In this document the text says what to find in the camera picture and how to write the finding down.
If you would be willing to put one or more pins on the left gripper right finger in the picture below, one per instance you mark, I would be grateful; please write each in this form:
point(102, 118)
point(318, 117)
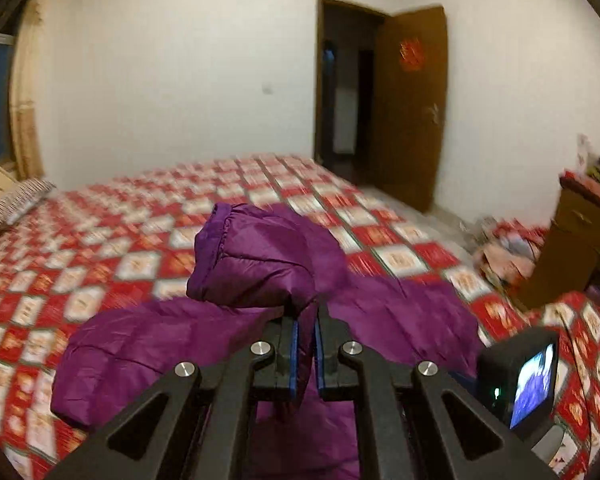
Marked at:
point(415, 422)

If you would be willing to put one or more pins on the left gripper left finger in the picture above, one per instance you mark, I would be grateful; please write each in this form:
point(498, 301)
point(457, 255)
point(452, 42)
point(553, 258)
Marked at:
point(195, 422)

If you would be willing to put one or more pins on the purple hooded down jacket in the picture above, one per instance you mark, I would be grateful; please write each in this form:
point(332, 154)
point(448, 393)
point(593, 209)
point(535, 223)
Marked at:
point(253, 265)

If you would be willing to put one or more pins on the clothes pile on floor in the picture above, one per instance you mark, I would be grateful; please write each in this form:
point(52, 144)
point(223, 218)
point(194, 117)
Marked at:
point(506, 251)

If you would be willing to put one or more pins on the clothes pile on dresser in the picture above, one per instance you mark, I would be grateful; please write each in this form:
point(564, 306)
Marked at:
point(587, 169)

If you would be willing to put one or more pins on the red patchwork bear quilt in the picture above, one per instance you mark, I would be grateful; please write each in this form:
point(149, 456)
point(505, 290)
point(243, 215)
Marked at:
point(131, 239)

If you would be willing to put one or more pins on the brown wooden dresser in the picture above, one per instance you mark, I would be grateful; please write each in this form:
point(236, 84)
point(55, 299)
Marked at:
point(569, 260)

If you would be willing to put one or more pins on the striped pillow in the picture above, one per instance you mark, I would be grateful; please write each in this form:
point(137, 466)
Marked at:
point(21, 199)

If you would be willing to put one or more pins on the red paper door decoration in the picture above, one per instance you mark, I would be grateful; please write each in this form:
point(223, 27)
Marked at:
point(412, 56)

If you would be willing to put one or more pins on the brown wooden door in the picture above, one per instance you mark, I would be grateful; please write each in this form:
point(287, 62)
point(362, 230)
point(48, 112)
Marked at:
point(405, 146)

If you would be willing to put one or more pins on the beige patterned curtain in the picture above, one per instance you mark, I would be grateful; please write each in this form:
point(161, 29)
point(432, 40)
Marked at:
point(22, 98)

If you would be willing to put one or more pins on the black camera with screen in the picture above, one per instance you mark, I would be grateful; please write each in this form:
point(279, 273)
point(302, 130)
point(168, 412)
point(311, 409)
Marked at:
point(516, 379)

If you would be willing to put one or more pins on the brass door handle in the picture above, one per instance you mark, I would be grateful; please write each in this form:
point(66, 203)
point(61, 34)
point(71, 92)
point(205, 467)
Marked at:
point(433, 111)

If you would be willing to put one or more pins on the dark wooden door frame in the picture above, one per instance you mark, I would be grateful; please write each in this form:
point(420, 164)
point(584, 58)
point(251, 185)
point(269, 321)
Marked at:
point(344, 85)

